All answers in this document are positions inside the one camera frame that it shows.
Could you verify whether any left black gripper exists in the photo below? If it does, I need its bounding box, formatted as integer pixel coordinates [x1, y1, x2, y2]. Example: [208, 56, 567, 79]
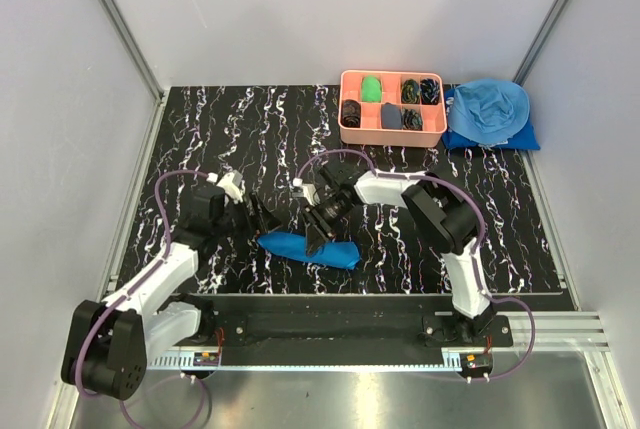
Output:
[213, 191, 281, 242]

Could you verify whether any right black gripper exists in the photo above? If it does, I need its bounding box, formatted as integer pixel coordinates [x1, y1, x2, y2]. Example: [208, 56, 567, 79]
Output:
[300, 195, 355, 257]

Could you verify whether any blue cloth napkin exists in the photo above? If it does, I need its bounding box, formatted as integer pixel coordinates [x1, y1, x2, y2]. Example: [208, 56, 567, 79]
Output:
[257, 232, 360, 270]

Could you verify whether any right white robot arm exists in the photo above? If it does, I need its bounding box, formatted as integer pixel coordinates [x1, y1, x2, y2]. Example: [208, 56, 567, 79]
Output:
[293, 164, 495, 346]

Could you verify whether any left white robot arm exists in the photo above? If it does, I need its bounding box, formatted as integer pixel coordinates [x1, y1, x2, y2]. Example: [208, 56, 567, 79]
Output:
[61, 186, 281, 401]

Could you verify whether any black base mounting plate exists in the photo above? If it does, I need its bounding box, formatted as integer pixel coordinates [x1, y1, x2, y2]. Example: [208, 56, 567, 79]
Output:
[177, 295, 513, 370]

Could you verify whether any dark patterned rolled tie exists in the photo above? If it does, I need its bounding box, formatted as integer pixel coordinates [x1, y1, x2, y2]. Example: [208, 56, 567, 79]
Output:
[341, 99, 361, 128]

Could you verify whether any grey rolled cloth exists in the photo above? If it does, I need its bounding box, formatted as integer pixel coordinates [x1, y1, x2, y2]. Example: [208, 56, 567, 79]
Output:
[380, 103, 403, 130]

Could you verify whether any dark floral rolled tie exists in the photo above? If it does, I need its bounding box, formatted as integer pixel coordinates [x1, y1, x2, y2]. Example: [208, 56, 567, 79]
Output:
[402, 107, 423, 131]

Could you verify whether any pink compartment tray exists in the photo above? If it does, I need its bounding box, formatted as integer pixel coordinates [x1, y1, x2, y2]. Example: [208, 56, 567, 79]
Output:
[338, 70, 448, 148]

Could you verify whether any green rolled cloth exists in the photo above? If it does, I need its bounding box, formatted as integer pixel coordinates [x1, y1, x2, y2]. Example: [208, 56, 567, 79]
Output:
[361, 75, 383, 103]

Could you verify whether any green patterned rolled tie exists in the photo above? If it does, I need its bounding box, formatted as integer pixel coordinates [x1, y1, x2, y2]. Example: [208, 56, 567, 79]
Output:
[401, 79, 421, 104]

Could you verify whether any navy dotted rolled tie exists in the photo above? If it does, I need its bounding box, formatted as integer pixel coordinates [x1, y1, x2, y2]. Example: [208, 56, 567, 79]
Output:
[420, 78, 441, 105]

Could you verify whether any light blue bucket hat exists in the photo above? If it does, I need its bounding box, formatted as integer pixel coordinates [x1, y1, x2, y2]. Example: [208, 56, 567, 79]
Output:
[447, 78, 530, 145]

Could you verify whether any blue folded cloth bag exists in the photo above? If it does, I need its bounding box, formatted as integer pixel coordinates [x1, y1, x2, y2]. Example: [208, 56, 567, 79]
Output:
[442, 121, 540, 151]

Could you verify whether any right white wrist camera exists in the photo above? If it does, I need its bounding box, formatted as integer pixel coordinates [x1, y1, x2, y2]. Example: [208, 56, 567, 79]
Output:
[292, 177, 320, 206]

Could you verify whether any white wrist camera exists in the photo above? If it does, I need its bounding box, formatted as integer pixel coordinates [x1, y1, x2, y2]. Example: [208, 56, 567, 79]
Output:
[292, 177, 320, 206]
[206, 170, 245, 203]

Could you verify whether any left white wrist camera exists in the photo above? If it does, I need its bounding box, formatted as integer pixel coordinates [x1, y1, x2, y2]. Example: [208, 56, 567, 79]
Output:
[206, 170, 245, 203]

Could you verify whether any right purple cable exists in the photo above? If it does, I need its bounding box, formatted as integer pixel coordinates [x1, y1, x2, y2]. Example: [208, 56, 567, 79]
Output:
[297, 148, 539, 383]

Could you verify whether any purple cable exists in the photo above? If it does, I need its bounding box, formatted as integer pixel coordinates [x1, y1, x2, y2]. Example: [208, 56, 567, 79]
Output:
[297, 148, 539, 383]
[73, 170, 216, 428]

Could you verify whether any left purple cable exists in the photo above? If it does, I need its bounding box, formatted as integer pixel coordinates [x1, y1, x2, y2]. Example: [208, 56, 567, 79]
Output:
[73, 170, 216, 428]

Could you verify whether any left aluminium frame post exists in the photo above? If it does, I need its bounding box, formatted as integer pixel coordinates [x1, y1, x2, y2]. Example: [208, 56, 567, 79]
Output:
[98, 0, 165, 102]

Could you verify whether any aluminium frame post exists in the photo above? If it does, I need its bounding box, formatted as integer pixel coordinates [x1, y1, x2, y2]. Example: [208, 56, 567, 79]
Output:
[98, 0, 165, 102]
[512, 0, 571, 86]

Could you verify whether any right aluminium frame post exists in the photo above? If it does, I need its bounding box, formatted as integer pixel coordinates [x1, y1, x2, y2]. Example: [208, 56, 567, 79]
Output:
[512, 0, 571, 86]

